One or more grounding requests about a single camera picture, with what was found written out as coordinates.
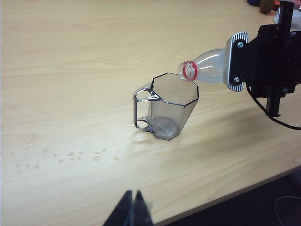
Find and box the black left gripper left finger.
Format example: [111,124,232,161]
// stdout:
[103,190,134,226]

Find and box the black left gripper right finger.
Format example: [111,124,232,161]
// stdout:
[132,189,154,226]

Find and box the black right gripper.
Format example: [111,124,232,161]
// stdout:
[222,0,301,118]

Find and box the Nongfu Spring water bottle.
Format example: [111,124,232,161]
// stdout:
[176,48,230,85]

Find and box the clear grey faceted plastic mug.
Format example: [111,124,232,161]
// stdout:
[133,72,200,142]

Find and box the white plastic object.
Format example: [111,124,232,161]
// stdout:
[272,7,282,24]

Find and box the brown round fruit-like object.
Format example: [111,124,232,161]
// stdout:
[259,0,273,14]

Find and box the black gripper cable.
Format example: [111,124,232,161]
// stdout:
[246,83,301,130]

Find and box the thin grey floor cable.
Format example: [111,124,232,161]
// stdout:
[274,196,301,226]

